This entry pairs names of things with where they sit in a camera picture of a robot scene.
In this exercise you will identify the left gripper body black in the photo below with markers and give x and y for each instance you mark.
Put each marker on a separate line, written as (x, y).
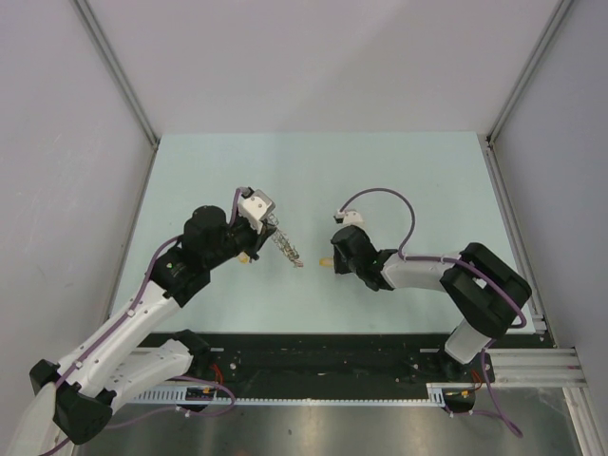
(241, 237)

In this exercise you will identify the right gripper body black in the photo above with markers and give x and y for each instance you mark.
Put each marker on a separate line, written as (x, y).
(343, 266)

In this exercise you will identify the large metal keyring organizer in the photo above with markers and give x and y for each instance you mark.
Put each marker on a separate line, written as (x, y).
(283, 244)

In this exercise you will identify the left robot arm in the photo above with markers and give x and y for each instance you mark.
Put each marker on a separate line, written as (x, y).
(91, 383)

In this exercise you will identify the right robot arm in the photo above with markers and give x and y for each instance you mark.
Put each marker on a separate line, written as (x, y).
(489, 294)

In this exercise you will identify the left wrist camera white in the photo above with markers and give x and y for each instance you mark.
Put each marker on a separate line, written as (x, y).
(256, 207)

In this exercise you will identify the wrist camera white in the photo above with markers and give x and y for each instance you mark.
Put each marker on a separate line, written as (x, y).
(349, 217)
(256, 207)

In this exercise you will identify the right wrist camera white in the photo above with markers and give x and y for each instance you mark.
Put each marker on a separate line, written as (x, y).
(349, 217)

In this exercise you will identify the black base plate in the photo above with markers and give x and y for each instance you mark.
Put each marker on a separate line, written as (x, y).
(334, 366)

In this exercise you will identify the white slotted cable duct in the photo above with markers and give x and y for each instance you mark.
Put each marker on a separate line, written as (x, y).
(198, 396)

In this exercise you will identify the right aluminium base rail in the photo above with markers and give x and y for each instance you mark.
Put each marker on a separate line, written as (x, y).
(537, 368)

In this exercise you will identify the left aluminium frame post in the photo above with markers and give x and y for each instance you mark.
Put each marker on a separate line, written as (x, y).
(95, 31)

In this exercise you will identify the aluminium frame post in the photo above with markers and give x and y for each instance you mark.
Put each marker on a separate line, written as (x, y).
(548, 35)
(95, 31)

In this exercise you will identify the right aluminium frame post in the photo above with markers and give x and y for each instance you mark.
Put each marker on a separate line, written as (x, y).
(548, 35)

